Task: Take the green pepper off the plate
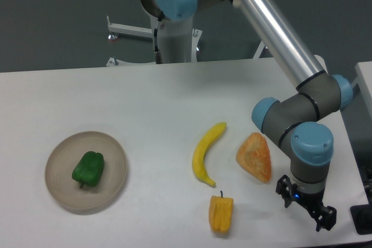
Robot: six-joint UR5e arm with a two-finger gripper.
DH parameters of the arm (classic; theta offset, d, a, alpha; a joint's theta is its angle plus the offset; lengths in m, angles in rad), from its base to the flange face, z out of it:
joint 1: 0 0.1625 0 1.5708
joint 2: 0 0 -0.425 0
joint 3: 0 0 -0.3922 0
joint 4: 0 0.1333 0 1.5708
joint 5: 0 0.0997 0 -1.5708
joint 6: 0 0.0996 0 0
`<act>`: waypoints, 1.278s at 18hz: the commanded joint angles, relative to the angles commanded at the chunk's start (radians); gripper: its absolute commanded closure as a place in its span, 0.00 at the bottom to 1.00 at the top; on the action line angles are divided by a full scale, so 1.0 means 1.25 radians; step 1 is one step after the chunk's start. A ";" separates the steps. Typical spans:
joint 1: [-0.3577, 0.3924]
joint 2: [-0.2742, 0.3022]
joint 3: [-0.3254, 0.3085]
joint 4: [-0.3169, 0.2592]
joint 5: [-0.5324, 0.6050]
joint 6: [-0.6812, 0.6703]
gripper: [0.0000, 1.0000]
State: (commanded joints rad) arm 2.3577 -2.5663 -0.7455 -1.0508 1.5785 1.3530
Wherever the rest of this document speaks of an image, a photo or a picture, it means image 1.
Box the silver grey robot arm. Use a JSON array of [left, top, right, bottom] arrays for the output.
[[141, 0, 353, 230]]

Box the yellow toy bell pepper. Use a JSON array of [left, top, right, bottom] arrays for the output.
[[209, 191, 234, 233]]

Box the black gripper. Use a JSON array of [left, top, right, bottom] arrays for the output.
[[276, 175, 337, 232]]

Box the beige round plate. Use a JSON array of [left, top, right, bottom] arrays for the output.
[[44, 131, 128, 215]]

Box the white side table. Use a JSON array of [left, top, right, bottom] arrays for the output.
[[355, 61, 372, 103]]

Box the orange toy fruit wedge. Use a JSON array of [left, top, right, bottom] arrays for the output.
[[236, 132, 272, 184]]

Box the black cable on pedestal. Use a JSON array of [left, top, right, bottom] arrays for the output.
[[153, 11, 165, 64]]

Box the black device at right edge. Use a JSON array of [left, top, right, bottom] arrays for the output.
[[350, 204, 371, 235]]

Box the green toy bell pepper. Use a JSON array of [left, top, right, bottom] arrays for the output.
[[71, 151, 105, 188]]

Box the yellow toy banana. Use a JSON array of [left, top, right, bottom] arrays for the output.
[[192, 122, 227, 188]]

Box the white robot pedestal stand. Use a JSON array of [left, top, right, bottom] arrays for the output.
[[105, 15, 271, 67]]

